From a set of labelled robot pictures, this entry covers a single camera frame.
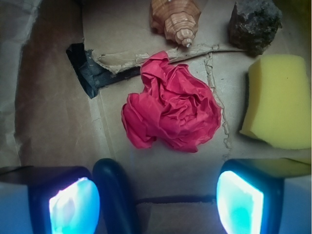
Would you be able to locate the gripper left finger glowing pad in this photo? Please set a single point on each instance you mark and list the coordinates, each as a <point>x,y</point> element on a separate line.
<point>48,200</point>

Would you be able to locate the dark green plastic pickle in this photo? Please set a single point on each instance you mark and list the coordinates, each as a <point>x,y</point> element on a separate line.
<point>116,198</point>

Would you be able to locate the brown paper bag tray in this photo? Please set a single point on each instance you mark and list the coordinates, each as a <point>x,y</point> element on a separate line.
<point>46,118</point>

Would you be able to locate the crumpled red paper ball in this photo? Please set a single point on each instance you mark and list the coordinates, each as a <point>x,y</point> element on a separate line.
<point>173,106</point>

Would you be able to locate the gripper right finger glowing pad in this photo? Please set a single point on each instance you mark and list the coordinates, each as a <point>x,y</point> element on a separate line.
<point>265,196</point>

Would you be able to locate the yellow sponge piece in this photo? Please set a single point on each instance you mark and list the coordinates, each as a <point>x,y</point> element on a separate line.
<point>279,105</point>

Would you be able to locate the brown rough rock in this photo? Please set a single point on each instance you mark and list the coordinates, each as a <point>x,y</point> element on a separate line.
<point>253,25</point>

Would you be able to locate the orange spiral seashell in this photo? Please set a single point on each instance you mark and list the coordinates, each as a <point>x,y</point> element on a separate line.
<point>176,19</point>

